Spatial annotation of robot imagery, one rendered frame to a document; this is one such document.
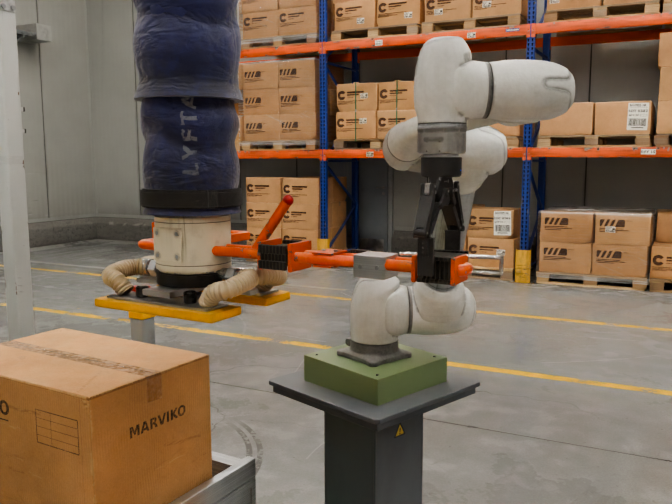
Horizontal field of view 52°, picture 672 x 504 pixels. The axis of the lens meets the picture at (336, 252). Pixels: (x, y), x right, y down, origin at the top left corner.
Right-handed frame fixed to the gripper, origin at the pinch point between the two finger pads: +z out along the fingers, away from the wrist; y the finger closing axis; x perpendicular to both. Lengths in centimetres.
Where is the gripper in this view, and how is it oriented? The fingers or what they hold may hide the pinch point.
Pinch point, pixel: (439, 264)
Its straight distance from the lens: 132.3
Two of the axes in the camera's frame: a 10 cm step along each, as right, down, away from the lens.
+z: 0.0, 9.9, 1.3
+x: 8.7, 0.6, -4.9
